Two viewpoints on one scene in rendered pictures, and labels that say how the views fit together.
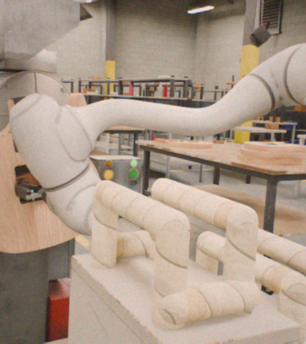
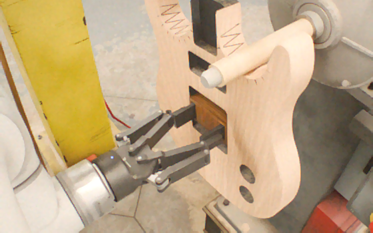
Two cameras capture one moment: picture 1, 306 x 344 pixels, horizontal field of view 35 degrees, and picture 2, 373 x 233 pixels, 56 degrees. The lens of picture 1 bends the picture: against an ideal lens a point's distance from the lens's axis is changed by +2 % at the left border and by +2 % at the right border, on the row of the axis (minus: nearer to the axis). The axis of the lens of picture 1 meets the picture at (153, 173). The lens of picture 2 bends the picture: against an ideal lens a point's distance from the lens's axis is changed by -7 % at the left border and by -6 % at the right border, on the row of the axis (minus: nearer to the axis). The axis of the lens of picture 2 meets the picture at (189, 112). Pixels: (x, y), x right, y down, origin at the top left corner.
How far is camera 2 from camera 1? 1.20 m
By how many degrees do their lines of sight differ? 79
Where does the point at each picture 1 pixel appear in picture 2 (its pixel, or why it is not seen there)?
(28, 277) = (310, 170)
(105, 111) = not seen: outside the picture
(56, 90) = not seen: outside the picture
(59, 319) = (317, 224)
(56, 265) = (347, 186)
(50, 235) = (216, 180)
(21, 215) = (193, 137)
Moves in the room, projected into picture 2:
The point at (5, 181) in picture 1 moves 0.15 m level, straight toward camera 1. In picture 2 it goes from (180, 92) to (101, 118)
